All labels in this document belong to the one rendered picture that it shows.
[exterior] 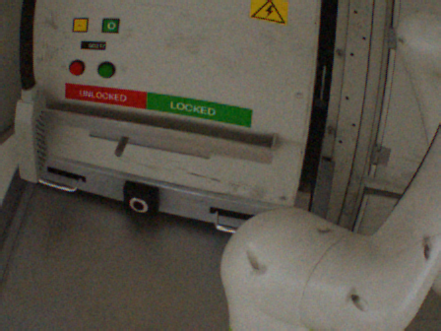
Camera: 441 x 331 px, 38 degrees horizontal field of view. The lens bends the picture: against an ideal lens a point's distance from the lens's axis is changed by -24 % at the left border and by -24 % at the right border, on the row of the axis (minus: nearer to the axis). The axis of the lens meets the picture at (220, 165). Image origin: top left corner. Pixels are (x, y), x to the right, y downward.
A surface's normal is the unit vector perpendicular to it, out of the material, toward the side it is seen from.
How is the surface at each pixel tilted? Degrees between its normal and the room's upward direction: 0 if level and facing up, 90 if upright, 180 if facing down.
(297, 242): 23
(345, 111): 90
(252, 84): 90
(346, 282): 46
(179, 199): 90
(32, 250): 0
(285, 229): 16
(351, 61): 90
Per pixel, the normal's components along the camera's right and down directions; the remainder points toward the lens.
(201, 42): -0.21, 0.66
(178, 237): 0.07, -0.72
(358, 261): -0.43, -0.74
